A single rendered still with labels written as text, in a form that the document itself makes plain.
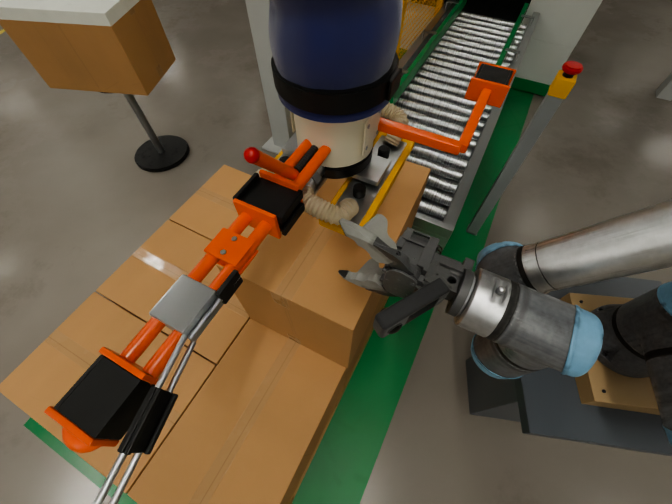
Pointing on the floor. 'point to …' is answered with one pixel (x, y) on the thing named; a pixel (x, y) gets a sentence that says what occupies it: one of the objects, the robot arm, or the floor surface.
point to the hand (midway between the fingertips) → (335, 252)
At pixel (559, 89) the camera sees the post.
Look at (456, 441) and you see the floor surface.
